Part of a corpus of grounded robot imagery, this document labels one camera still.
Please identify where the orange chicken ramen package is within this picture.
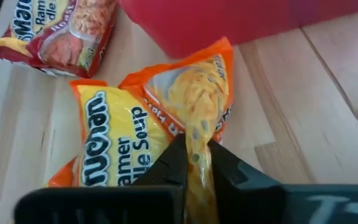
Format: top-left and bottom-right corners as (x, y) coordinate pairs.
(47, 36), (235, 224)

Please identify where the roast beef ramen package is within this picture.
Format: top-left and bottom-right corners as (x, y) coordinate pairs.
(0, 0), (119, 79)

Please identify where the pink plastic bin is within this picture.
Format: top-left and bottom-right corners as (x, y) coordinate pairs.
(118, 0), (358, 60)

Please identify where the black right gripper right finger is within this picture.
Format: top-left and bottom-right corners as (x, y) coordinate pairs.
(208, 139), (358, 224)

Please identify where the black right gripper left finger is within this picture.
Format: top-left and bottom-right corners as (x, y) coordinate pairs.
(14, 134), (188, 224)

